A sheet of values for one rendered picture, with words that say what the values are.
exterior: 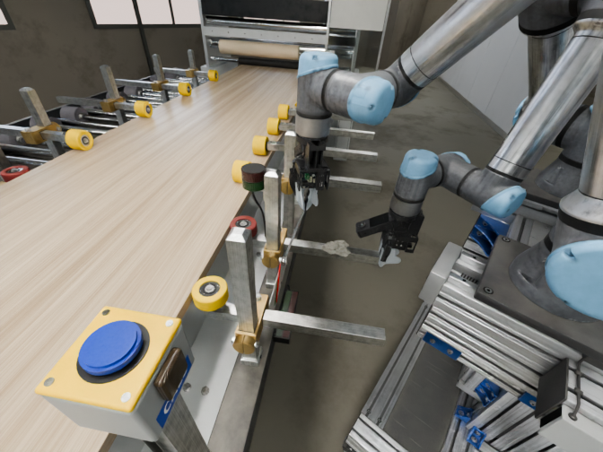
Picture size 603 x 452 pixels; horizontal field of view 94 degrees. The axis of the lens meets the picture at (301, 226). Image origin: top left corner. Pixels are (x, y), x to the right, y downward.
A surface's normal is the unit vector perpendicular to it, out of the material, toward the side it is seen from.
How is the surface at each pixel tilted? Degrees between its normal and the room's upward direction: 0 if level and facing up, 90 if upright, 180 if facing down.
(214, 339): 0
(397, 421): 0
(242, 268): 90
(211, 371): 0
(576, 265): 95
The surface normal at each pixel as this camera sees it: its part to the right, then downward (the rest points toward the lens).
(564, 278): -0.67, 0.53
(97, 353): 0.05, -0.78
